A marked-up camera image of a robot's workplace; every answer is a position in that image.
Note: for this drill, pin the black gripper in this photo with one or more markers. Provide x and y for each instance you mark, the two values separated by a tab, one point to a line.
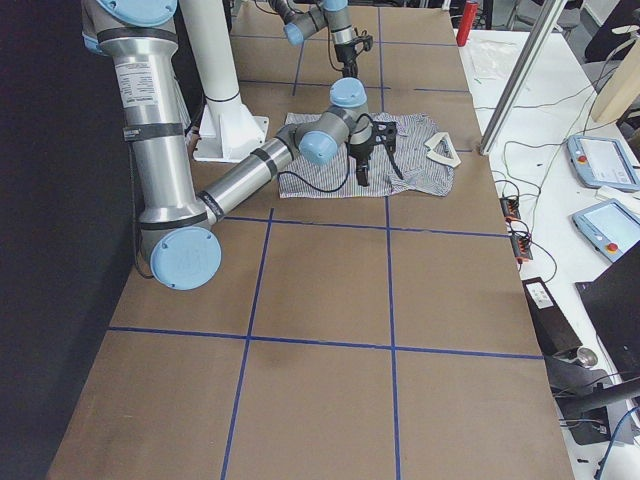
346	54
359	149

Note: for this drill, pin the striped polo shirt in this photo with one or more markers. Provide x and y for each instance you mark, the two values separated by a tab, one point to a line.
424	154

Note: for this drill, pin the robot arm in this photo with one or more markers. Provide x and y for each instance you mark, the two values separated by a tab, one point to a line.
333	16
187	190

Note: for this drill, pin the red cylinder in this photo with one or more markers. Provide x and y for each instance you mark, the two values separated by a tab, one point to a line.
466	22

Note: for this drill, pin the orange black connector strip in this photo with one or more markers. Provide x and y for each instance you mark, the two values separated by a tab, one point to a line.
519	233

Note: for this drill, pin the teach pendant with red button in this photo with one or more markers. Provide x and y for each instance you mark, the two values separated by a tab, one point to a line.
601	162

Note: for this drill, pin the black box with label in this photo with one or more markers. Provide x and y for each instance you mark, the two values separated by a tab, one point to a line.
554	333

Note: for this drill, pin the black monitor stand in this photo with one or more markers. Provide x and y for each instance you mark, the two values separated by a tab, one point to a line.
591	402

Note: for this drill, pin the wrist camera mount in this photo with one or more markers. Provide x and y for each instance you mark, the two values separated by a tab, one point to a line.
363	42
385	133

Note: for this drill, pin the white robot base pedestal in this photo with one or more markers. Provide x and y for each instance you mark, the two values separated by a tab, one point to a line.
228	131

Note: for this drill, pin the aluminium frame post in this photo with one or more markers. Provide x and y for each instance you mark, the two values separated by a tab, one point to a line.
542	28

